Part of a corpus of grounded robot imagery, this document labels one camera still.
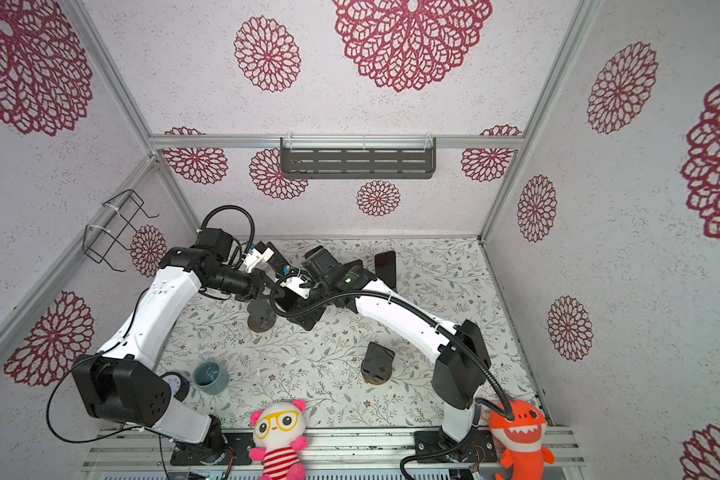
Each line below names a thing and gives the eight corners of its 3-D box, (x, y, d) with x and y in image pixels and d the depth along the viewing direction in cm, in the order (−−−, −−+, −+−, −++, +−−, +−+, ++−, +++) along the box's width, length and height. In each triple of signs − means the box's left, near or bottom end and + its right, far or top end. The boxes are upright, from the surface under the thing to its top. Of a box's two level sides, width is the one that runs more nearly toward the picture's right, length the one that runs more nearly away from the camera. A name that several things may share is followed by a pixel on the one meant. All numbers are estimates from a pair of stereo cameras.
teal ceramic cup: (200, 394, 84) (188, 385, 78) (208, 372, 88) (196, 361, 82) (224, 394, 84) (214, 385, 78) (231, 372, 88) (221, 361, 82)
